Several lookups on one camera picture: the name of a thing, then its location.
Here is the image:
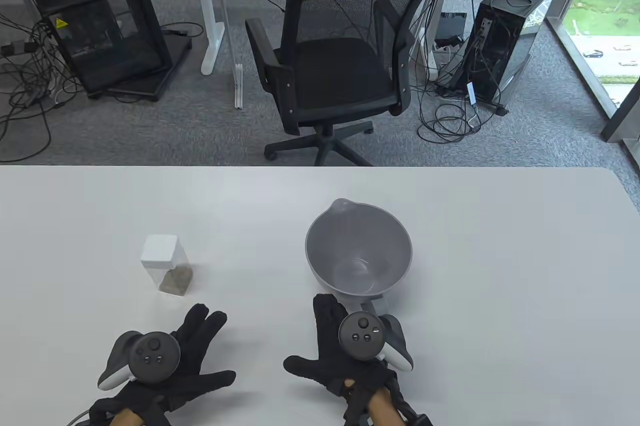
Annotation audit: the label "black computer tower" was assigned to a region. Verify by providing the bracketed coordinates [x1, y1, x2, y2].
[461, 0, 562, 114]

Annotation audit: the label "black box on floor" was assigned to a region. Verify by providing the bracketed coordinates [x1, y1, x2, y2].
[434, 11, 468, 47]

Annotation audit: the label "clear square glass jar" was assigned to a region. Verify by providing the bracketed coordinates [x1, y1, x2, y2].
[140, 235, 194, 296]

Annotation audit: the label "person's left hand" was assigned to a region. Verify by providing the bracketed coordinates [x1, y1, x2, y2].
[89, 304, 237, 426]

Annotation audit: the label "white desk leg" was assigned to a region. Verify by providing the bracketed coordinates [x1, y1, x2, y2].
[192, 0, 229, 76]
[425, 0, 458, 80]

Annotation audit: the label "person's right hand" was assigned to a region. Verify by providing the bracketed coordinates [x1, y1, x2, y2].
[283, 294, 397, 415]

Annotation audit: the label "brown raisins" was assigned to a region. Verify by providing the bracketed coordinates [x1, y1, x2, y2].
[159, 269, 193, 294]

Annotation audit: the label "white floor bar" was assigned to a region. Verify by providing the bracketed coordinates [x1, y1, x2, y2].
[233, 62, 245, 110]

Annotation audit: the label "black glass enclosure cabinet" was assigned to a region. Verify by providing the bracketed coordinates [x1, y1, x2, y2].
[32, 0, 173, 95]

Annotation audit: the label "grey power strip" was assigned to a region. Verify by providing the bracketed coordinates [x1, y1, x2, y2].
[0, 40, 39, 58]

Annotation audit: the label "white square jar lid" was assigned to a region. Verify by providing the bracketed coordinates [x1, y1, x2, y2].
[140, 235, 180, 270]

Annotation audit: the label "grey salad bowl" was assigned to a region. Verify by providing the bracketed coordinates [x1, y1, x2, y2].
[305, 198, 413, 316]

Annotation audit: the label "coiled black floor cables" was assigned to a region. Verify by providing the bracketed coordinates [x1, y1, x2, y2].
[417, 81, 484, 143]

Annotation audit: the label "grey white hand controller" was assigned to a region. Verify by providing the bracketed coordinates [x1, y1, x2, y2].
[97, 330, 181, 392]
[338, 312, 415, 373]

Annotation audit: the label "black forearm sensor pack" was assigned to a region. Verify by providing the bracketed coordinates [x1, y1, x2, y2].
[397, 396, 434, 426]

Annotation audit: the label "black mesh office chair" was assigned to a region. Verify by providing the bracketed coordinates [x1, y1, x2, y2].
[245, 0, 441, 167]

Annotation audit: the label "black flat floor platform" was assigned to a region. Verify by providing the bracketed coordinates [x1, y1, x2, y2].
[106, 34, 193, 102]

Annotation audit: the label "tangled black floor cables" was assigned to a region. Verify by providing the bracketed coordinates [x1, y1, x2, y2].
[0, 11, 87, 163]

